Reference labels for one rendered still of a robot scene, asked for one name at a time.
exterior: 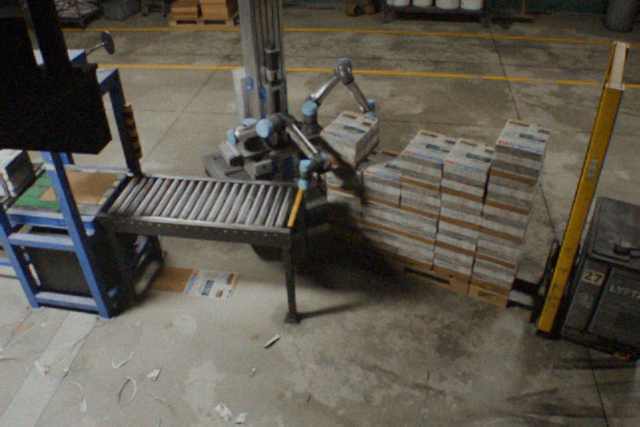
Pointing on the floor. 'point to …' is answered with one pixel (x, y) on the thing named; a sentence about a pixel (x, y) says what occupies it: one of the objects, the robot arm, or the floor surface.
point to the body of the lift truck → (607, 284)
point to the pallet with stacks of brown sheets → (205, 5)
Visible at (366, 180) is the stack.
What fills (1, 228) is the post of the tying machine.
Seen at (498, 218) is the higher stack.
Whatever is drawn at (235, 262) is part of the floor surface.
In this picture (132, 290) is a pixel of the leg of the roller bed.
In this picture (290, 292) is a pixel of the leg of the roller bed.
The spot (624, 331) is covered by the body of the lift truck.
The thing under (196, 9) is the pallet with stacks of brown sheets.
